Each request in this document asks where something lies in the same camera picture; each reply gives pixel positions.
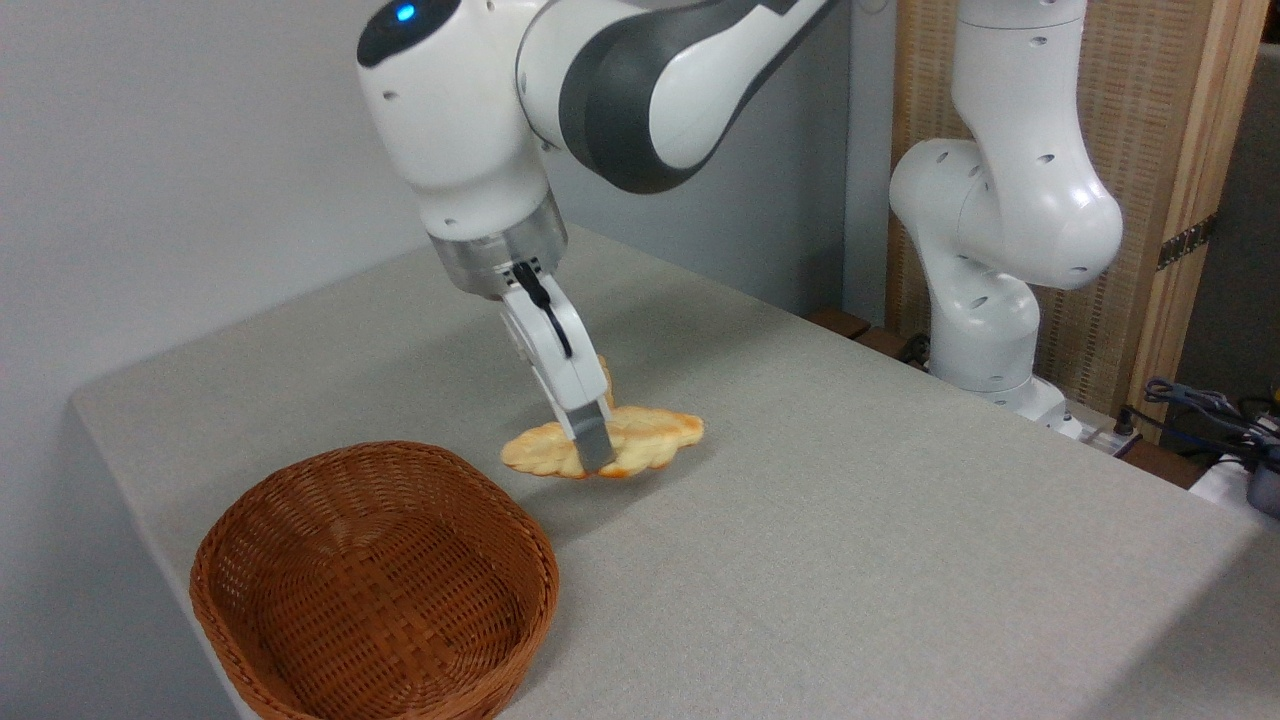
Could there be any tangled dark cable bundle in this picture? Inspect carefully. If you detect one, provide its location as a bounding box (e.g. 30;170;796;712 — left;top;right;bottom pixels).
1142;376;1280;471

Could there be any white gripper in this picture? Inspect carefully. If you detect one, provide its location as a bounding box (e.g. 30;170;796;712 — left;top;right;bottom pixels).
498;278;617;475

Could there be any grey blue device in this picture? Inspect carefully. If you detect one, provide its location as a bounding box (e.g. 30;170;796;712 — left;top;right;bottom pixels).
1245;450;1280;519

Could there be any wooden woven folding screen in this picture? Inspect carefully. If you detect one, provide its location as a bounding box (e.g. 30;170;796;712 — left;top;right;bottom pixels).
886;0;1272;443

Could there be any brown woven wicker basket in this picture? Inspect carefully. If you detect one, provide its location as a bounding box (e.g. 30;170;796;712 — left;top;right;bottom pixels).
189;441;560;720

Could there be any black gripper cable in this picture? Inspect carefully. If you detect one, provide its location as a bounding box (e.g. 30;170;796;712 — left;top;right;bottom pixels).
511;261;575;360

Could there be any long braided bread loaf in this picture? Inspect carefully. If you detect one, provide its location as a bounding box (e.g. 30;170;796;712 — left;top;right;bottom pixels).
499;404;706;480

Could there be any brown wooden plank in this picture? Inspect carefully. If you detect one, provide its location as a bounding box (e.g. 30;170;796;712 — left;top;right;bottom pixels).
805;306;872;342

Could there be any dark metal screen hinge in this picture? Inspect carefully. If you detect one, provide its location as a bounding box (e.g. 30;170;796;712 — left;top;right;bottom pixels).
1157;212;1219;272

